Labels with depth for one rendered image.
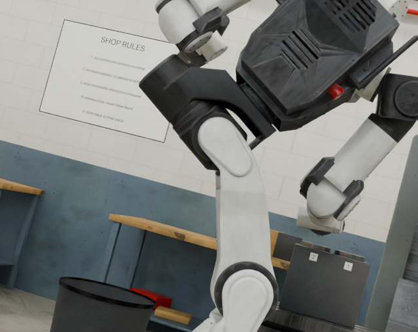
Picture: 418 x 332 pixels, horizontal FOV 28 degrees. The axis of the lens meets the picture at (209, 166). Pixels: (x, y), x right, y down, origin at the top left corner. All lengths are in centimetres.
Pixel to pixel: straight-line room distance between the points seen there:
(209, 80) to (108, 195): 527
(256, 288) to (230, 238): 13
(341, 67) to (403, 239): 113
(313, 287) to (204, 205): 446
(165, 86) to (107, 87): 537
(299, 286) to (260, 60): 83
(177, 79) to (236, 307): 51
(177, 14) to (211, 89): 19
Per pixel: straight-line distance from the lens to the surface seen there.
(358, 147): 188
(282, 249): 615
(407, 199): 277
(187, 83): 182
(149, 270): 692
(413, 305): 273
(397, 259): 277
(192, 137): 182
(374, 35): 176
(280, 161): 672
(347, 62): 174
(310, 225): 218
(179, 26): 186
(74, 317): 384
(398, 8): 197
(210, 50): 211
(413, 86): 184
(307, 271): 238
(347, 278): 238
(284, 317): 232
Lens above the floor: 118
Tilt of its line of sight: 2 degrees up
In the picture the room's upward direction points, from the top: 15 degrees clockwise
